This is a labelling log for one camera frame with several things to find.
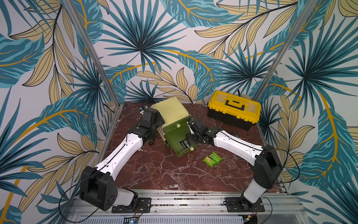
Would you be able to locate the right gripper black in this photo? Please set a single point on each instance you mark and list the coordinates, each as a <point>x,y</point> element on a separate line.
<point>192,130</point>

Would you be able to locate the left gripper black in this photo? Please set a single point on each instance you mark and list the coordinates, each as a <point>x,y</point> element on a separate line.
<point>159,124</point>

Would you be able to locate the green top drawer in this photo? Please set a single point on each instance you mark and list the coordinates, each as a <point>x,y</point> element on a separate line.
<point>178,126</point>

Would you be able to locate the green drawer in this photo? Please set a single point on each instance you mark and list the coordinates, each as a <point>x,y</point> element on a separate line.
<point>178,143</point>
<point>178,126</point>

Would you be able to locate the pale green drawer cabinet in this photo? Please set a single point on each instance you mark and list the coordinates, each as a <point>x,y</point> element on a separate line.
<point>171,110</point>

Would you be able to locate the green cookie packet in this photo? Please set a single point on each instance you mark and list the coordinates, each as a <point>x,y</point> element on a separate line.
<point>209,161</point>
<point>215,158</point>

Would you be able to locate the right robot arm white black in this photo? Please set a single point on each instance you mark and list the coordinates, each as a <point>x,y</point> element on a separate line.
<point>265,161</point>

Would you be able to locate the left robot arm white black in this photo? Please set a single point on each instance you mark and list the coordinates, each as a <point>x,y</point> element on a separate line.
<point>97,186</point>

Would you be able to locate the yellow black toolbox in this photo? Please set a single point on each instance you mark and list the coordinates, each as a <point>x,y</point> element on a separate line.
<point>234,110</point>

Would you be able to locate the left aluminium corner post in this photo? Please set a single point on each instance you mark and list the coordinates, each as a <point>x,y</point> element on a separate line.
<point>76,19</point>

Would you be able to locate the aluminium corner post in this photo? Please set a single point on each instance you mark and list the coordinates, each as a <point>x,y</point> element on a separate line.
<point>309,6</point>
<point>76,19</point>

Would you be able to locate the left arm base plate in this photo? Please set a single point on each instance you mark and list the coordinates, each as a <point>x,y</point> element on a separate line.
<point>140,205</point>

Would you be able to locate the aluminium front rail frame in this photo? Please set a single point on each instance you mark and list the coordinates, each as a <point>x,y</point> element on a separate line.
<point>193,207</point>

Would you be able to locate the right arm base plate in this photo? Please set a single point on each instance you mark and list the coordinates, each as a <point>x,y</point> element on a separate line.
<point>240,204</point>

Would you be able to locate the right aluminium corner post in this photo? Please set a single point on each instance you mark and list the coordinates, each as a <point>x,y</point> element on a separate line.
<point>309,6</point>

